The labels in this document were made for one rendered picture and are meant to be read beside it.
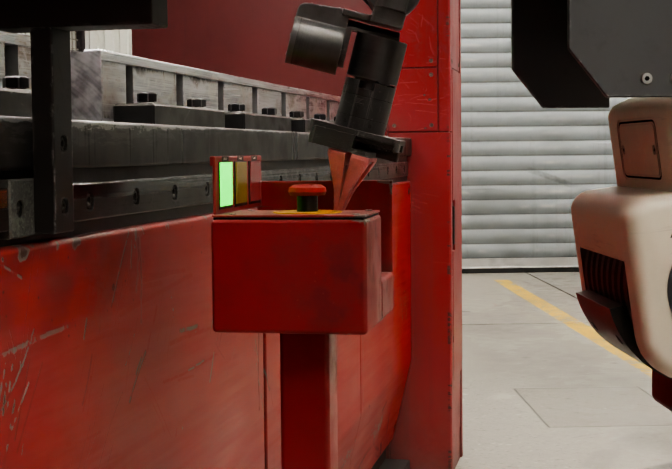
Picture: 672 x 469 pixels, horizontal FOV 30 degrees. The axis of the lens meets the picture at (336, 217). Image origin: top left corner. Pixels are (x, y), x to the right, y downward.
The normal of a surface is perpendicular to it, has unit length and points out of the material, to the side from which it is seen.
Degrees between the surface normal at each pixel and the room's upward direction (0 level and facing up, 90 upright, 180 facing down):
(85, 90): 90
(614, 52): 90
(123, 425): 90
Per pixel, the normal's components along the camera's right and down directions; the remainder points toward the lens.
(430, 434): -0.21, 0.05
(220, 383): 0.98, 0.00
